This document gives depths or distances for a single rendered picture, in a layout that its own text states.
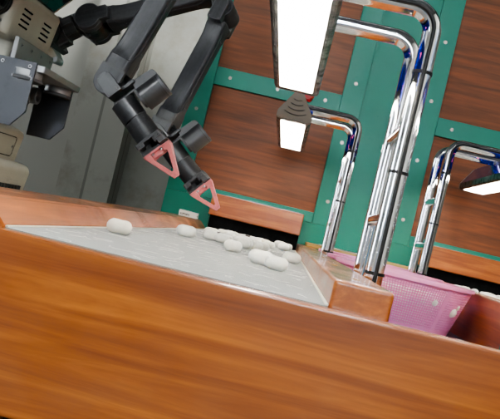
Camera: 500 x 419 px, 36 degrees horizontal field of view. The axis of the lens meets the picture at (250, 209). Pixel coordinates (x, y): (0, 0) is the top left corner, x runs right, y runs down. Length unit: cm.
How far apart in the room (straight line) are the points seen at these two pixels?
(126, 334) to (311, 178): 188
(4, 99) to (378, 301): 139
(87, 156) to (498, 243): 242
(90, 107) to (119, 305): 364
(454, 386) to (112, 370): 29
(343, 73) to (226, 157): 47
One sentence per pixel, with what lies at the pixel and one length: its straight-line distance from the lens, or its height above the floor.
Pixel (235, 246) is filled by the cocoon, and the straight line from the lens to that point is 128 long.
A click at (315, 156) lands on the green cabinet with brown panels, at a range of 252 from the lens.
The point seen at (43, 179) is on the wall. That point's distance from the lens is 451.
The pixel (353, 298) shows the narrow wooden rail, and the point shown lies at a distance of 69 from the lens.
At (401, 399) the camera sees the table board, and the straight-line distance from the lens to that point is 68.
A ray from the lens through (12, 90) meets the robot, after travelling 193.
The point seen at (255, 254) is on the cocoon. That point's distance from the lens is 108.
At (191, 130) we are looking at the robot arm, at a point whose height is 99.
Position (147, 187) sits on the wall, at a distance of 431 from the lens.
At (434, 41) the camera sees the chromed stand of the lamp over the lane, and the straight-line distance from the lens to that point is 101.
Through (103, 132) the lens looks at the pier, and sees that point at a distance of 425.
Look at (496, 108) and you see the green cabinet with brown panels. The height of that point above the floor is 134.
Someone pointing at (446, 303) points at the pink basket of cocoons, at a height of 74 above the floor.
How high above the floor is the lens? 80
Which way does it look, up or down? 1 degrees up
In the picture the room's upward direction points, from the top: 14 degrees clockwise
